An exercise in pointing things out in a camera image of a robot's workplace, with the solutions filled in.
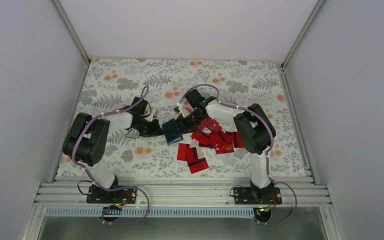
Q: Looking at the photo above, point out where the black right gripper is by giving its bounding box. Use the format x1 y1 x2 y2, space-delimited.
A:
170 110 206 136

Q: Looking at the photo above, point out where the navy blue card holder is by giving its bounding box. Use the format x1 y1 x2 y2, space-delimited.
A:
161 118 183 145

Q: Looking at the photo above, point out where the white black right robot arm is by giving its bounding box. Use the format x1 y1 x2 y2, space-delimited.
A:
162 89 276 204

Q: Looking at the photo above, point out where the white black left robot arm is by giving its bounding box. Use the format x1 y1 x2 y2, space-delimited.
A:
62 97 164 203

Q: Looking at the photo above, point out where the red card front left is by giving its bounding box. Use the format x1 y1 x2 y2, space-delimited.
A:
176 143 190 161

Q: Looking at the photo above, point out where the red card front middle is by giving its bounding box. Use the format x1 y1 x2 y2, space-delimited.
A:
184 147 199 166

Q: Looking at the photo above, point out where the red card pile top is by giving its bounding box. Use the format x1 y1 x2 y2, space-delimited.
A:
198 118 223 132

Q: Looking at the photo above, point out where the red card pile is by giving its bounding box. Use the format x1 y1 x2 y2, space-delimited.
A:
191 129 231 149
198 118 223 132

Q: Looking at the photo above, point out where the red card pile centre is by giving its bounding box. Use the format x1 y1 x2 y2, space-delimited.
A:
191 129 231 149

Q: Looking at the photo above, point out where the red card front bottom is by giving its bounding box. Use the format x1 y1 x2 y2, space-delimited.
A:
187 157 209 174

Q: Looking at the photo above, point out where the red VIP card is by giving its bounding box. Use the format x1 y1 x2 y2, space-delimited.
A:
214 143 234 155

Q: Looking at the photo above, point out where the red card far right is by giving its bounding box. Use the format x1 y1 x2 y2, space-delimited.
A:
232 131 244 148

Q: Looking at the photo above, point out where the floral patterned table cloth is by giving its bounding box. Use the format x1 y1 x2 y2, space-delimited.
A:
76 58 305 178

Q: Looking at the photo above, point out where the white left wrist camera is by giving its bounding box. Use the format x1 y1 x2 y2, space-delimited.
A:
144 109 159 122

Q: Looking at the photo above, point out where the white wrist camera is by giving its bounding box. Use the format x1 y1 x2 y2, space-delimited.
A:
176 102 193 118
144 109 159 122

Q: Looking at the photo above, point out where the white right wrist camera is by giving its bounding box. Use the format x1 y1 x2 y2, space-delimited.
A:
176 102 193 118

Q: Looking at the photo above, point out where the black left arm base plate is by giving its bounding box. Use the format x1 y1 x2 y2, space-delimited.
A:
86 185 137 204

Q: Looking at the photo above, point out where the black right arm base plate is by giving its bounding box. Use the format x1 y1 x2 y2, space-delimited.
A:
230 186 283 205

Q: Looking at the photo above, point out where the aluminium front rail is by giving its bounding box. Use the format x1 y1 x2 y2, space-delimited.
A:
34 176 332 207

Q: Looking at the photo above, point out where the grey slotted cable duct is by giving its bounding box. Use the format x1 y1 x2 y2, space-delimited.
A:
43 206 254 219

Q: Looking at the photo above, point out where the aluminium left corner post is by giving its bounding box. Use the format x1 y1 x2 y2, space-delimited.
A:
51 0 91 66

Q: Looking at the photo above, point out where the aluminium corner post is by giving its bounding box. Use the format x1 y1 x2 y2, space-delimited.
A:
51 0 91 66
281 0 326 71

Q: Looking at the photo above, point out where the aluminium right corner post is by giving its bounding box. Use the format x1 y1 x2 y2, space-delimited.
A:
281 0 326 71

